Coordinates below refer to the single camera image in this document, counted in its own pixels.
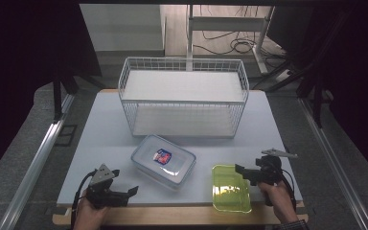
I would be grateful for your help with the black metal stand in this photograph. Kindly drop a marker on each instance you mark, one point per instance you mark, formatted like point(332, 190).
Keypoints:
point(316, 96)
point(57, 99)

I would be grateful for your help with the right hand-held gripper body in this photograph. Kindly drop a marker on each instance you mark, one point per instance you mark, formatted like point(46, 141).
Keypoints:
point(268, 172)

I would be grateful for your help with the person's right hand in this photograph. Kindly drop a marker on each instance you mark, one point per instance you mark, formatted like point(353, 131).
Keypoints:
point(279, 199)

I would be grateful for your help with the aluminium rail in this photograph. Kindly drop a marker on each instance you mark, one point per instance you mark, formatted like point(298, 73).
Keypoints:
point(335, 166)
point(33, 169)

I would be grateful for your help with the person's left hand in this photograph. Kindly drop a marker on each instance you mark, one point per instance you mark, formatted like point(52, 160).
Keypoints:
point(86, 215)

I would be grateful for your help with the clear food container blue lid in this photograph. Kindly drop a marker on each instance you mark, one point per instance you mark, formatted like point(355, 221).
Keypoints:
point(164, 169)

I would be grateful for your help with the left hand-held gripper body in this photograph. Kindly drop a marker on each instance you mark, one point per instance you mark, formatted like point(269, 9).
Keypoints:
point(103, 193)

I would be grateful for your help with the white cabinet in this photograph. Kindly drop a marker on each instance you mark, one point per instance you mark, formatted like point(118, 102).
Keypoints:
point(123, 28)

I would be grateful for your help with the green plastic container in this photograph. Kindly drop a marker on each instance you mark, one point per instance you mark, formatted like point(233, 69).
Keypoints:
point(230, 191)

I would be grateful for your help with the white metal desk frame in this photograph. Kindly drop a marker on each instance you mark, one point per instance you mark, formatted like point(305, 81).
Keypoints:
point(226, 24)

